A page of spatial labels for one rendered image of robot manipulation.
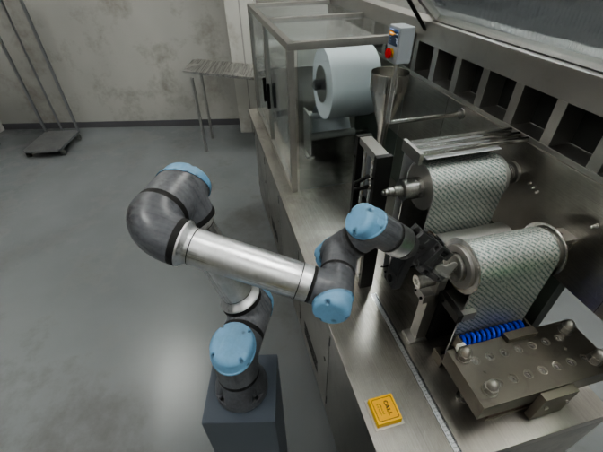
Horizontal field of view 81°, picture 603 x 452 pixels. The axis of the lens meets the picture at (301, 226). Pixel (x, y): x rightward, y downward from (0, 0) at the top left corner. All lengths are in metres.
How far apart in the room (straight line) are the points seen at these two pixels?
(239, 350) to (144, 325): 1.67
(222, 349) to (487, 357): 0.71
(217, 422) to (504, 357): 0.79
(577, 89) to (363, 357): 0.92
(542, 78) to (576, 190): 0.32
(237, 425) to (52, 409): 1.52
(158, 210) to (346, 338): 0.75
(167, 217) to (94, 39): 4.55
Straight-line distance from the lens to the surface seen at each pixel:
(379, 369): 1.17
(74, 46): 5.32
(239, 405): 1.08
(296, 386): 2.13
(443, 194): 1.06
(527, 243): 1.05
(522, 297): 1.15
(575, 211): 1.17
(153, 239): 0.70
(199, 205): 0.81
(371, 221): 0.70
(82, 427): 2.34
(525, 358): 1.17
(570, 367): 1.21
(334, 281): 0.68
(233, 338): 0.95
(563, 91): 1.17
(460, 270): 0.96
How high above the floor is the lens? 1.91
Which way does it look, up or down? 39 degrees down
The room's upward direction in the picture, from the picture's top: 1 degrees counter-clockwise
